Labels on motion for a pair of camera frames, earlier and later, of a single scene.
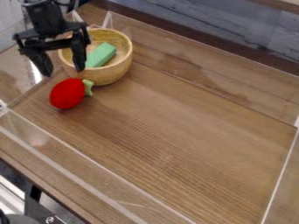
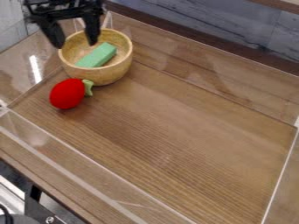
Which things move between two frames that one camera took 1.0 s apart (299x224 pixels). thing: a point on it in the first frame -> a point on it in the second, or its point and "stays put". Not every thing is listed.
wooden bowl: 111,73 stays put
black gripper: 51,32 -> 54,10
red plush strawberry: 70,91 stays put
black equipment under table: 36,213 stays put
